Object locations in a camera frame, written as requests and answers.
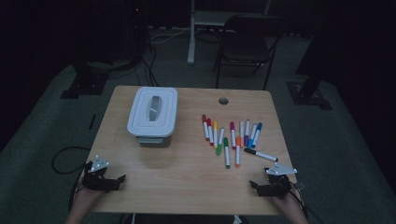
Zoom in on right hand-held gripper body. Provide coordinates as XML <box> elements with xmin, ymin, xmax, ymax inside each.
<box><xmin>258</xmin><ymin>162</ymin><xmax>298</xmax><ymax>200</ymax></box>

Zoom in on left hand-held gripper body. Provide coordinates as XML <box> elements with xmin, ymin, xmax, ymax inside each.
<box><xmin>81</xmin><ymin>154</ymin><xmax>120</xmax><ymax>192</ymax></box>

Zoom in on black marker pen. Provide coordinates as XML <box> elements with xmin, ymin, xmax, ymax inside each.
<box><xmin>244</xmin><ymin>147</ymin><xmax>279</xmax><ymax>163</ymax></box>

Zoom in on row of coloured markers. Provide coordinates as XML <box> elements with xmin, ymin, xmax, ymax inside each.
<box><xmin>201</xmin><ymin>114</ymin><xmax>242</xmax><ymax>170</ymax></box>

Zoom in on light blue marker pen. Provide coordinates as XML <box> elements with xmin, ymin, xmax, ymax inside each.
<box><xmin>247</xmin><ymin>123</ymin><xmax>258</xmax><ymax>149</ymax></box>

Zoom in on dark blue marker pen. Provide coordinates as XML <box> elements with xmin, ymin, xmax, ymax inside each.
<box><xmin>251</xmin><ymin>122</ymin><xmax>263</xmax><ymax>149</ymax></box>

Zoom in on grey transparent storage box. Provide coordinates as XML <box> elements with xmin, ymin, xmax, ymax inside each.
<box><xmin>134</xmin><ymin>133</ymin><xmax>173</xmax><ymax>148</ymax></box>

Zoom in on purple marker pen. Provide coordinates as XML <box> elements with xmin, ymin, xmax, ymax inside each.
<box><xmin>243</xmin><ymin>119</ymin><xmax>251</xmax><ymax>147</ymax></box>

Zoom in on white box lid with handle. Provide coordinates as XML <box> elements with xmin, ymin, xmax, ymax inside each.
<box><xmin>126</xmin><ymin>86</ymin><xmax>178</xmax><ymax>138</ymax></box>

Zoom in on person's left hand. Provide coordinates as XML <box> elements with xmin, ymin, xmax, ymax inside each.
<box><xmin>76</xmin><ymin>186</ymin><xmax>106</xmax><ymax>207</ymax></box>

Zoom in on person's right hand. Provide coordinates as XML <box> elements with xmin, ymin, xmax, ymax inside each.
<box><xmin>270</xmin><ymin>189</ymin><xmax>301</xmax><ymax>213</ymax></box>

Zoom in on black stand base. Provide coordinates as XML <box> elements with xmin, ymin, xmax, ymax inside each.
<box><xmin>286</xmin><ymin>81</ymin><xmax>333</xmax><ymax>110</ymax></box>
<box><xmin>60</xmin><ymin>60</ymin><xmax>110</xmax><ymax>100</ymax></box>

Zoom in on black folding chair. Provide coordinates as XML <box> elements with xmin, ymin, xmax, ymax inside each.
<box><xmin>213</xmin><ymin>13</ymin><xmax>286</xmax><ymax>91</ymax></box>

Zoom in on dark equipment with red light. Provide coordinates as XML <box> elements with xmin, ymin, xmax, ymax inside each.
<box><xmin>120</xmin><ymin>0</ymin><xmax>151</xmax><ymax>61</ymax></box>

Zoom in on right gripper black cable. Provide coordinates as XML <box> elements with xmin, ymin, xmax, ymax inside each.
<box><xmin>289</xmin><ymin>186</ymin><xmax>325</xmax><ymax>224</ymax></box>

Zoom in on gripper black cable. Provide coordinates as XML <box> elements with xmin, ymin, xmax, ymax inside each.
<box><xmin>289</xmin><ymin>186</ymin><xmax>325</xmax><ymax>224</ymax></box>
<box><xmin>50</xmin><ymin>146</ymin><xmax>92</xmax><ymax>213</ymax></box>

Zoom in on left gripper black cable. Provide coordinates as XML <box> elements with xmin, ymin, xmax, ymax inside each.
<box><xmin>50</xmin><ymin>146</ymin><xmax>92</xmax><ymax>213</ymax></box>

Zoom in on black floor cables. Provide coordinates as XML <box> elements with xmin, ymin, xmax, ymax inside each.
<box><xmin>134</xmin><ymin>40</ymin><xmax>161</xmax><ymax>88</ymax></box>

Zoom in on white floor cable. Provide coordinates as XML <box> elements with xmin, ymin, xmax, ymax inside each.
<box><xmin>148</xmin><ymin>27</ymin><xmax>191</xmax><ymax>44</ymax></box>

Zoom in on white desk frame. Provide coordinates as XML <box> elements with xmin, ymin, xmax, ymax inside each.
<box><xmin>186</xmin><ymin>0</ymin><xmax>272</xmax><ymax>65</ymax></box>

